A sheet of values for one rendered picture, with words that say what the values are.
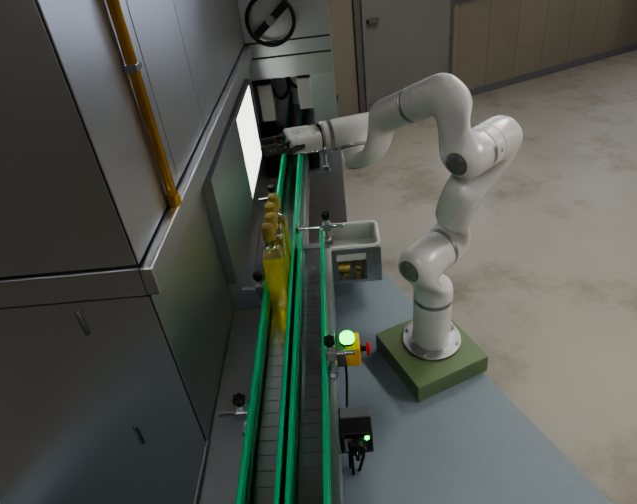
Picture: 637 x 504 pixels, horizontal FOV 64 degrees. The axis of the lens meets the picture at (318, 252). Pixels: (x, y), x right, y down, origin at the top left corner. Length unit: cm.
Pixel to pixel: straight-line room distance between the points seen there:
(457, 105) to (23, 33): 84
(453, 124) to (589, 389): 189
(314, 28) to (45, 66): 168
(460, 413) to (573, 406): 116
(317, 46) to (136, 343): 167
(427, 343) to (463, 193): 58
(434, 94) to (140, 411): 97
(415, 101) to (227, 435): 91
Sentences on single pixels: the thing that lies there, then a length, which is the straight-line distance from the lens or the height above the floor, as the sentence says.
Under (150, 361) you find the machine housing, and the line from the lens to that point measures 111.
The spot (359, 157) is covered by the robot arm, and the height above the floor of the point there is 145.
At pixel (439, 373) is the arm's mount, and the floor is 82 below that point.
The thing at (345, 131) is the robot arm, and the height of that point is 151.
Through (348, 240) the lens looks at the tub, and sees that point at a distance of 202.
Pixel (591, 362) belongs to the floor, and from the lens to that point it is 297.
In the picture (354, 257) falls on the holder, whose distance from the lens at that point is 189.
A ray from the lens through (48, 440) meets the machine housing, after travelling 141.
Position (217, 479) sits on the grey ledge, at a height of 105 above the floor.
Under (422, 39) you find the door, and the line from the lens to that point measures 572.
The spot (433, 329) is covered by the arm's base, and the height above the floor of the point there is 93.
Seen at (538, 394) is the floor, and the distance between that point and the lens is 275.
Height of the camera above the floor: 207
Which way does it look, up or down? 35 degrees down
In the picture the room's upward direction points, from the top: 8 degrees counter-clockwise
